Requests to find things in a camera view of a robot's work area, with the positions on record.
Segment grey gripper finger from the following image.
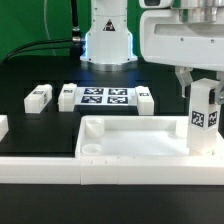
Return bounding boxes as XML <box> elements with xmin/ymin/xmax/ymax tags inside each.
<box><xmin>215</xmin><ymin>73</ymin><xmax>224</xmax><ymax>105</ymax></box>

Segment white block left edge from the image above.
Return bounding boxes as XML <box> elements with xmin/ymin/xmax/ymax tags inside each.
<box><xmin>0</xmin><ymin>115</ymin><xmax>9</xmax><ymax>142</ymax></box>

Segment thin white cable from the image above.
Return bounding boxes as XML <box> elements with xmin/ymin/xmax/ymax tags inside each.
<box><xmin>43</xmin><ymin>0</ymin><xmax>57</xmax><ymax>57</ymax></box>

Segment black cable pair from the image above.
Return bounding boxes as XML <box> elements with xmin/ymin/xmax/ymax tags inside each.
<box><xmin>2</xmin><ymin>37</ymin><xmax>84</xmax><ymax>63</ymax></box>

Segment white desk top tray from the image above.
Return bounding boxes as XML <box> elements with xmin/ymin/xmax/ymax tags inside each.
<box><xmin>75</xmin><ymin>115</ymin><xmax>224</xmax><ymax>168</ymax></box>

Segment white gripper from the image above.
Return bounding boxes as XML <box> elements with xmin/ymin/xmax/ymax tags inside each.
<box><xmin>139</xmin><ymin>0</ymin><xmax>224</xmax><ymax>98</ymax></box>

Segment white L-shaped obstacle fence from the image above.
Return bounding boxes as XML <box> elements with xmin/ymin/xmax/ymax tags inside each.
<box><xmin>0</xmin><ymin>116</ymin><xmax>224</xmax><ymax>186</ymax></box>

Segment black vertical cable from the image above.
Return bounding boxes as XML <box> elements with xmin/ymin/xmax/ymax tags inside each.
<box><xmin>70</xmin><ymin>0</ymin><xmax>81</xmax><ymax>38</ymax></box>

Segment marker sheet with tags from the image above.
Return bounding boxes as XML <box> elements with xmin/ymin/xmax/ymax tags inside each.
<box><xmin>75</xmin><ymin>87</ymin><xmax>137</xmax><ymax>106</ymax></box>

